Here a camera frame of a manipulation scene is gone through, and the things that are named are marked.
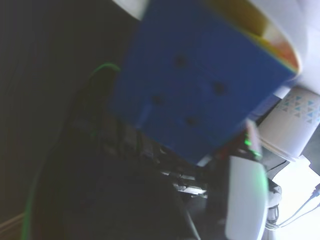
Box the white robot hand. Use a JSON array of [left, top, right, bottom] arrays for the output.
[[22, 0, 270, 240]]

